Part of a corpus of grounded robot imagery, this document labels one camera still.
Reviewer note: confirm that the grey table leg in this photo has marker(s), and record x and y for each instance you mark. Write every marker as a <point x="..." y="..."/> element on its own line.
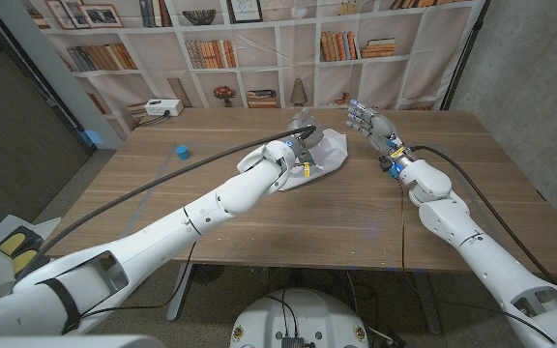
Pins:
<point x="179" y="290"/>
<point x="428" y="304"/>

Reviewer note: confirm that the blue cylinder block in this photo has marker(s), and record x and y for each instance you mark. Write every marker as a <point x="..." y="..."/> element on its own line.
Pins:
<point x="182" y="153"/>

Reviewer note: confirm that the black backdrop stand pole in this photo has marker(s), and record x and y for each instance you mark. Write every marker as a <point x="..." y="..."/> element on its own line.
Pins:
<point x="464" y="53"/>

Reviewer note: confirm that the printed bookshelf backdrop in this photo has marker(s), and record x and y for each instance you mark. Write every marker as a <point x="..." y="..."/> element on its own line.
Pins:
<point x="385" y="82"/>

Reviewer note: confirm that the white floor mat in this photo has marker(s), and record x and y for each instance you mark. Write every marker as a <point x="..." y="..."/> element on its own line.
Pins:
<point x="46" y="229"/>

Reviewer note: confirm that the white cloth napkin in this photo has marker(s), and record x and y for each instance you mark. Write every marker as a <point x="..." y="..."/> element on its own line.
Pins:
<point x="329" y="154"/>

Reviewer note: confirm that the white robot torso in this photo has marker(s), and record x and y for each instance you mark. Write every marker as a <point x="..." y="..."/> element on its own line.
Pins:
<point x="302" y="314"/>

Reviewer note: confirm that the black yellow foot pedal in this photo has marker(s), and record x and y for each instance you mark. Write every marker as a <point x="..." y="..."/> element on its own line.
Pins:
<point x="24" y="261"/>
<point x="15" y="241"/>

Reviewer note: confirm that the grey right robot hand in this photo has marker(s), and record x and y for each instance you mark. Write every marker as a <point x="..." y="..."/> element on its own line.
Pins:
<point x="380" y="130"/>

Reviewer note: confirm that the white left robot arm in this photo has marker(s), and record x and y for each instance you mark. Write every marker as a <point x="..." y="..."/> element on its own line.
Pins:
<point x="172" y="237"/>

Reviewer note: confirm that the white power strip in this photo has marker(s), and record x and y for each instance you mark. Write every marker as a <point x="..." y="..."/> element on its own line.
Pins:
<point x="163" y="107"/>

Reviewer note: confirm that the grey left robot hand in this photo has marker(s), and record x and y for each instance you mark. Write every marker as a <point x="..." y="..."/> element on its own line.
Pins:
<point x="311" y="137"/>

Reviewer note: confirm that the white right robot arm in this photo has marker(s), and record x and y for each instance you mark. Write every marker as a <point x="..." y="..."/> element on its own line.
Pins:
<point x="481" y="256"/>

